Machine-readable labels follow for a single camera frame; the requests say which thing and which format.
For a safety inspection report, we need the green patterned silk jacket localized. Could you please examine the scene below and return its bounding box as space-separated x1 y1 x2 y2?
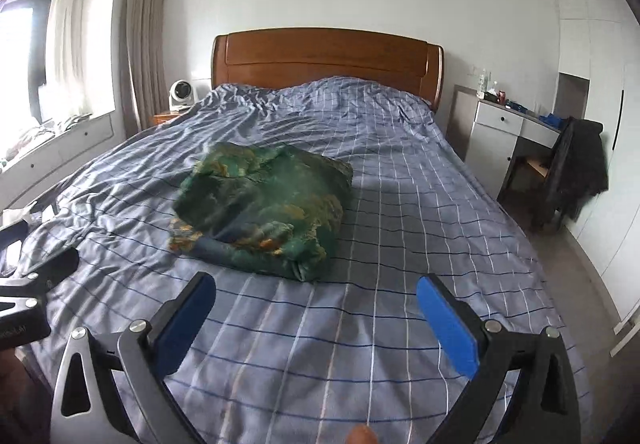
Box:
167 141 355 282

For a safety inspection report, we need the wooden seat chair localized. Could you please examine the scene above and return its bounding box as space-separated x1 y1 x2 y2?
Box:
500 154 556 225

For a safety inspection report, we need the white metal frame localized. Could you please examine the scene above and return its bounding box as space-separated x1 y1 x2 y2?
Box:
610 304 640 360

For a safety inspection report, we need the white plastic bag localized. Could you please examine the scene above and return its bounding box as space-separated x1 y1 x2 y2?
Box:
0 207 37 226

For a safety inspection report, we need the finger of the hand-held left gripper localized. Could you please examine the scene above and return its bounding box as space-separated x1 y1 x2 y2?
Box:
0 219 28 275
31 247 81 286

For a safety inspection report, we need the pile of clothes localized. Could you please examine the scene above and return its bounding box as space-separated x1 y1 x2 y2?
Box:
0 113 93 167

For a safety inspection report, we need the wooden bed headboard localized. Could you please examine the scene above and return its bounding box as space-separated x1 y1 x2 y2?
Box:
211 28 446 112

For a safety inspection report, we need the wooden nightstand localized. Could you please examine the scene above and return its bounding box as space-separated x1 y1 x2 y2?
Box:
152 110 188 127

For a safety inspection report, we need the white wardrobe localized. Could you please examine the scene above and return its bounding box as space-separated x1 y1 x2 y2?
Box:
555 0 640 325

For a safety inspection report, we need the dark jacket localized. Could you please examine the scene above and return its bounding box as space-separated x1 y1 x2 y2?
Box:
542 117 610 225

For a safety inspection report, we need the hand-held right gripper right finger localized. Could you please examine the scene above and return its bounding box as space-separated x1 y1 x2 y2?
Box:
416 274 583 444

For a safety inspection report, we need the white low window cabinet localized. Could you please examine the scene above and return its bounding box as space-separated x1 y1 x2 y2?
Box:
0 111 118 215

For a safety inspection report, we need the dark framed window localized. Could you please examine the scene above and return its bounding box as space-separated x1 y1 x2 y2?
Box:
0 0 53 121

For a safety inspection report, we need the white desk fan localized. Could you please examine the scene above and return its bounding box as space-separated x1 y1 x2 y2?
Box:
168 79 198 112

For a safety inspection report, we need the white desk with drawers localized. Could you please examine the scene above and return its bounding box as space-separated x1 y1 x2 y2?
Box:
465 97 563 197

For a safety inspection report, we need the beige curtain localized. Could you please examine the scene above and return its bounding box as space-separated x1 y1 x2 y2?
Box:
120 0 168 137

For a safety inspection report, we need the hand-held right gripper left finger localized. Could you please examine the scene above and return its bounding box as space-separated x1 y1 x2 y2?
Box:
50 271 217 444

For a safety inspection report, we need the white sheer curtain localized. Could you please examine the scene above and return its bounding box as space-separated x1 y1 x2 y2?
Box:
45 0 93 122

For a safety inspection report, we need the blue checked duvet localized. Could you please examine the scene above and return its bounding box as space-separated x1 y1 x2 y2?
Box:
15 77 586 444

